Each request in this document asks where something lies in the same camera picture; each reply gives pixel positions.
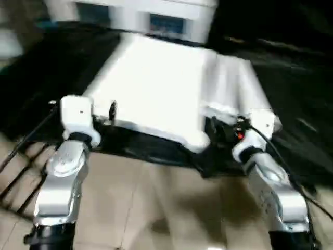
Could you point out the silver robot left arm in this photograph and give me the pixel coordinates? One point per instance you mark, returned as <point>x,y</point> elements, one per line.
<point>62,166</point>

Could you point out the white cabinet with glass doors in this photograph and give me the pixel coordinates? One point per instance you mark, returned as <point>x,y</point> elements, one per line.
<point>130,10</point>

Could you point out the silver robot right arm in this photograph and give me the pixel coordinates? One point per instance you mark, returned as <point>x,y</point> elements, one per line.
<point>275,187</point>

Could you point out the white plastic table top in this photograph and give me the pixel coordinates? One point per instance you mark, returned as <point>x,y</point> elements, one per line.
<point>161,86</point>

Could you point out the black mat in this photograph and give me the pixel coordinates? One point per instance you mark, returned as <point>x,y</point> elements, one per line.
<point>52,78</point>

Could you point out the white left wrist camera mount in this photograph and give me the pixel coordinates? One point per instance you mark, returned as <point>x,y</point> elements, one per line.
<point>76,114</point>

